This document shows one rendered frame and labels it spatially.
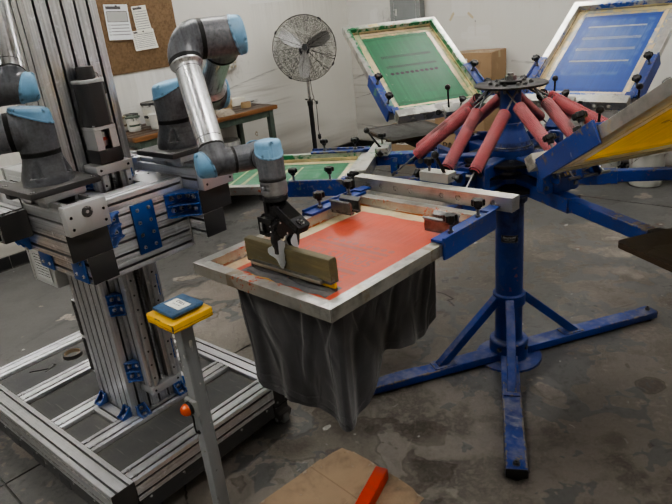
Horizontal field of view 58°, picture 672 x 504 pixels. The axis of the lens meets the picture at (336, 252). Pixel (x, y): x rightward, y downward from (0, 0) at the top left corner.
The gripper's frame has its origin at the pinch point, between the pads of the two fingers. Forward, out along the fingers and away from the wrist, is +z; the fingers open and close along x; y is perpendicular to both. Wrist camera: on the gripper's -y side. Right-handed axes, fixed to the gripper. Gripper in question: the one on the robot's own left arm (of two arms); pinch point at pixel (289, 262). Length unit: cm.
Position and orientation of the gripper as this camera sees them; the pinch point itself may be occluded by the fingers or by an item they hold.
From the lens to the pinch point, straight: 175.2
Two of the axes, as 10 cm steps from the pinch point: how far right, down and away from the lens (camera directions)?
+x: -6.8, 3.3, -6.6
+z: 1.0, 9.3, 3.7
